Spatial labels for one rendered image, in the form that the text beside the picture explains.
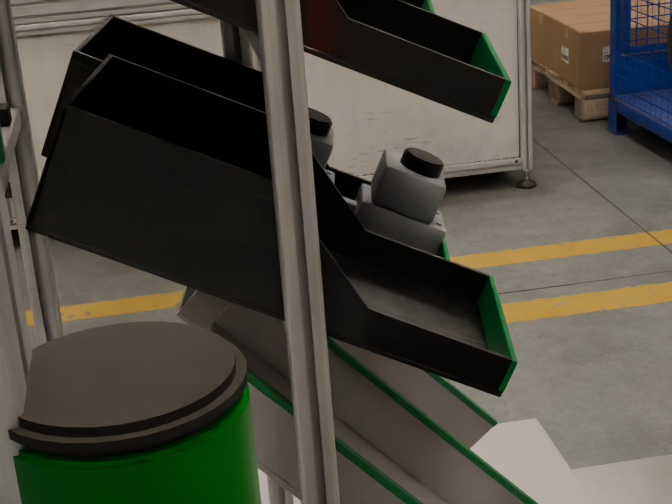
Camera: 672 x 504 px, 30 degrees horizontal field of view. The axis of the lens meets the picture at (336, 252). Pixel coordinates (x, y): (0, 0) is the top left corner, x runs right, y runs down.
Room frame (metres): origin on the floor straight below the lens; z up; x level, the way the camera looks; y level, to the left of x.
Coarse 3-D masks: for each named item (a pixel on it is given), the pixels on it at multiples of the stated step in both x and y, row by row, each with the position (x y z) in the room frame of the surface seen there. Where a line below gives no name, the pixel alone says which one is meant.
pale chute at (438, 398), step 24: (192, 288) 0.84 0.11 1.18; (192, 312) 0.79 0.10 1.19; (216, 312) 0.79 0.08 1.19; (360, 360) 0.91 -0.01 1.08; (384, 360) 0.91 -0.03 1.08; (408, 384) 0.91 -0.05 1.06; (432, 384) 0.91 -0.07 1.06; (432, 408) 0.91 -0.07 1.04; (456, 408) 0.91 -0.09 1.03; (480, 408) 0.91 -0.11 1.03; (456, 432) 0.91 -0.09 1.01; (480, 432) 0.91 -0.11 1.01
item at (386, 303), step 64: (128, 64) 0.77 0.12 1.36; (64, 128) 0.64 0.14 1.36; (128, 128) 0.64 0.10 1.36; (192, 128) 0.77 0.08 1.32; (256, 128) 0.76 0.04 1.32; (64, 192) 0.64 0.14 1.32; (128, 192) 0.64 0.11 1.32; (192, 192) 0.64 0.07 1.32; (256, 192) 0.64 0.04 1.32; (320, 192) 0.76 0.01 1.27; (128, 256) 0.64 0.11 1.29; (192, 256) 0.64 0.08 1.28; (256, 256) 0.64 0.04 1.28; (320, 256) 0.64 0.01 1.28; (384, 256) 0.76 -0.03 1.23; (384, 320) 0.64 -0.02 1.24; (448, 320) 0.71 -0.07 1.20
